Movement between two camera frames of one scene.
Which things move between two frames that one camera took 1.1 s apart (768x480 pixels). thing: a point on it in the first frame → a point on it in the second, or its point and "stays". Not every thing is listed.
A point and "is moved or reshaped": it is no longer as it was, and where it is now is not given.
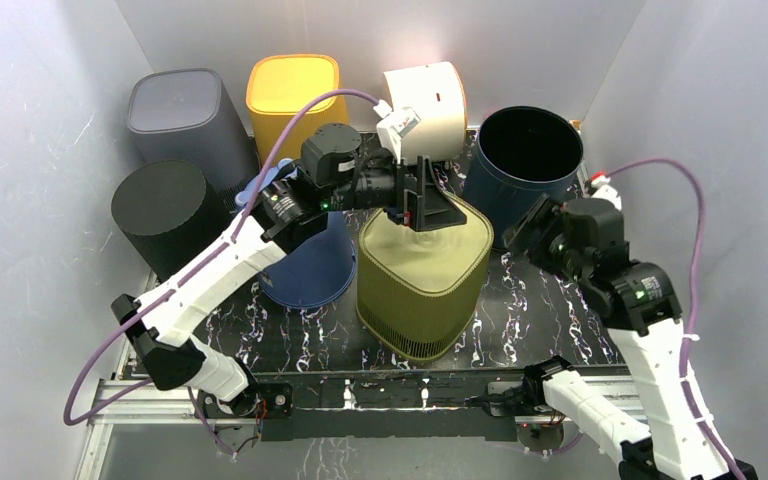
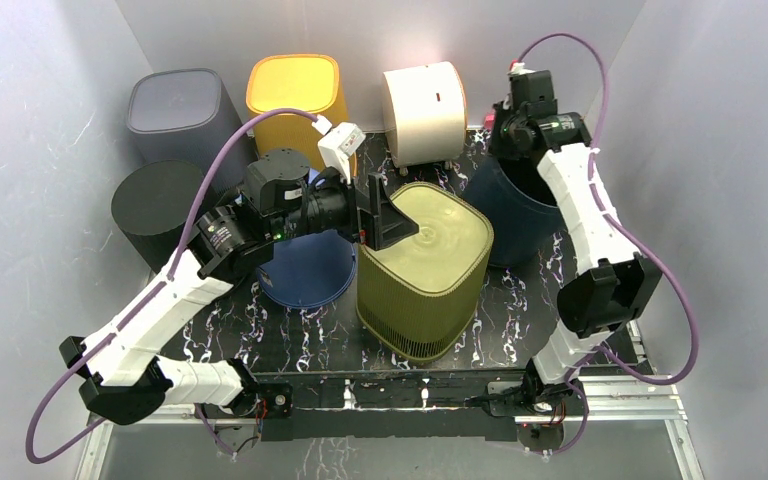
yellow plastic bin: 279,85 stays
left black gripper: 433,210 → 384,226
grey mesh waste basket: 186,115 stays
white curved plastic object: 437,95 stays
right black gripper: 537,223 → 508,132
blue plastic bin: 318,272 stays
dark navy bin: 521,155 is moved or reshaped
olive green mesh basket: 418,291 stays
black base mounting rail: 454,405 stays
